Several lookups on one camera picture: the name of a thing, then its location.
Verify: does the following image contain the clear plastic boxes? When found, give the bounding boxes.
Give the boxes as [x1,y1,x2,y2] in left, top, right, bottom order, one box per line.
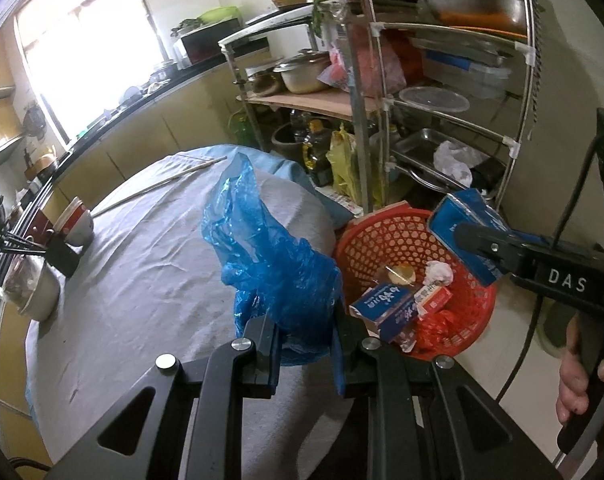
[422,47,513,100]

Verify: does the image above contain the stack of white bowls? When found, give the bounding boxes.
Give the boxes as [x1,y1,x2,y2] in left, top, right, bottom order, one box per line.
[54,196,95,248]

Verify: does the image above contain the black microwave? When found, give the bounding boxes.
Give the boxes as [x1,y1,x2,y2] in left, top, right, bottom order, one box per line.
[174,17,245,66]

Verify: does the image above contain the blue paper carton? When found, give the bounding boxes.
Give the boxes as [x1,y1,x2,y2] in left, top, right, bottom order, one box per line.
[427,189,513,286]
[349,282,417,343]

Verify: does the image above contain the red plastic basket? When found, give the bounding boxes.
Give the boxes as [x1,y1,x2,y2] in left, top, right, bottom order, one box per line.
[332,208,498,362]

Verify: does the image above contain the bundle of dark chopsticks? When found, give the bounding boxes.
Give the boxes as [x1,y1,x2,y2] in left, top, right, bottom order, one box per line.
[0,232,50,256]

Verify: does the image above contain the white tissue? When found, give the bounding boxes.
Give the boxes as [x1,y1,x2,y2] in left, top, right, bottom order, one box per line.
[423,260,455,288]

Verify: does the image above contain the blue plastic bag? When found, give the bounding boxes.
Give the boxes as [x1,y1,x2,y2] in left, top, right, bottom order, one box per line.
[202,152,343,367]

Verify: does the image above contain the curved steel rack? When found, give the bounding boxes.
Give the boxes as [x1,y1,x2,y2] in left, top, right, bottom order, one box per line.
[342,0,540,216]

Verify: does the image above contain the yellow kitchen counter cabinets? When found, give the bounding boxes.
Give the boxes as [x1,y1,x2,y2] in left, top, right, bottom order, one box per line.
[0,45,263,416]

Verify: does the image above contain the long pale wooden stick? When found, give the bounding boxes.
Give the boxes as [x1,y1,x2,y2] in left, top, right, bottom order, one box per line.
[89,156,227,218]

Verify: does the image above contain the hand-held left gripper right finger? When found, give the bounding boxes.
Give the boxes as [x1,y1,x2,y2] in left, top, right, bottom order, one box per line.
[332,310,563,480]

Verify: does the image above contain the white metal basin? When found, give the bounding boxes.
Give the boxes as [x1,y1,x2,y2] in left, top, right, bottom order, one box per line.
[14,257,62,322]

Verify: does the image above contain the small red white box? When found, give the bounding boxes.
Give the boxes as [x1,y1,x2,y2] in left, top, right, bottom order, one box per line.
[412,282,454,317]

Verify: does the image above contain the steel tray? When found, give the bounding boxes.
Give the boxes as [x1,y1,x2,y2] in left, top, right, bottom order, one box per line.
[392,129,490,183]

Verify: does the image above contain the white plastic bag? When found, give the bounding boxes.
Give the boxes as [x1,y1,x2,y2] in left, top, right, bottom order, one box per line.
[433,140,489,187]

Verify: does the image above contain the pink plastic bag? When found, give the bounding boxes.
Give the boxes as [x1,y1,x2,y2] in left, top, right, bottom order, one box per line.
[318,35,407,98]

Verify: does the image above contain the steel lidded pot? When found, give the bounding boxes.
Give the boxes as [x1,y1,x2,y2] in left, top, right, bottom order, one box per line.
[273,50,333,95]

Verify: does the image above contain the green plastic bottle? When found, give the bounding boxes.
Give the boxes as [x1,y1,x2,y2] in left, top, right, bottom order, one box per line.
[228,110,255,148]

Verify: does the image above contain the yellow kettle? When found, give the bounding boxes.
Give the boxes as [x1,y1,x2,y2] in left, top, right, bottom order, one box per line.
[24,147,57,181]

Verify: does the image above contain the metal frame shelf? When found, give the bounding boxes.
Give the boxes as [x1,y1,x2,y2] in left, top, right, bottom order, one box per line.
[218,7,367,161]

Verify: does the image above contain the dark ceramic crock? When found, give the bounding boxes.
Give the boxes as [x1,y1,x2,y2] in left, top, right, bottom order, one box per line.
[271,122,307,162]

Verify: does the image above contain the yellow plastic bag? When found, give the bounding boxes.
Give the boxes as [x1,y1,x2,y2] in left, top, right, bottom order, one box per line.
[326,129,383,206]

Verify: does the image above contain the round clear plastic container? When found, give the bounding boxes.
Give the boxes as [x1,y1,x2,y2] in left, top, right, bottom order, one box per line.
[398,86,471,117]

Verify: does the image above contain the person's right hand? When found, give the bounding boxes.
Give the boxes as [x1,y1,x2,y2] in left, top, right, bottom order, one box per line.
[557,315,604,416]

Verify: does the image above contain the red plastic bag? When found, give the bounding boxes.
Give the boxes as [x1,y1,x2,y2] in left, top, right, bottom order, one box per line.
[417,309,475,356]

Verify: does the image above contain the black chopstick holder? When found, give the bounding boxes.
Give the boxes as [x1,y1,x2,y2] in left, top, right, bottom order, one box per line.
[44,234,80,278]

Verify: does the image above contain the black cable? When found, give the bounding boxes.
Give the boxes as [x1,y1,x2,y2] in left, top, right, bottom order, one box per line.
[496,132,604,403]

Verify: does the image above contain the orange plastic tray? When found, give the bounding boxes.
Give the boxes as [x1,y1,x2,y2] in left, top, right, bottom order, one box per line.
[434,10,529,38]

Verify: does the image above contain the steel pan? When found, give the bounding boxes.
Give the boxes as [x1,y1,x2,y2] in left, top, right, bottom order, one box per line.
[416,0,528,31]

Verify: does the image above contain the cooking oil bottle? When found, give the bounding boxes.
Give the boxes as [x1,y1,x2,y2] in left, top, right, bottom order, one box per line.
[302,119,335,187]

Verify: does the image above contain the hanging green vegetable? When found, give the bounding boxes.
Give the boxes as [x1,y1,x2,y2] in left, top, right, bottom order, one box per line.
[312,0,350,38]

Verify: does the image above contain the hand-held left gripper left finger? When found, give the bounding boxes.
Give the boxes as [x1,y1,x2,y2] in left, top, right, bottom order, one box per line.
[56,317,283,480]

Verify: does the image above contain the window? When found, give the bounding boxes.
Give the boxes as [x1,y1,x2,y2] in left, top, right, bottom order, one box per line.
[14,0,175,141]

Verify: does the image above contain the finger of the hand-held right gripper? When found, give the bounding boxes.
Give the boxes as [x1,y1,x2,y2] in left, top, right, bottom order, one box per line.
[454,221,535,283]
[504,231,553,250]

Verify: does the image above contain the dark steel pot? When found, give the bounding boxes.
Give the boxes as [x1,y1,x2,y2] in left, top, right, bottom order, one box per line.
[247,66,285,97]

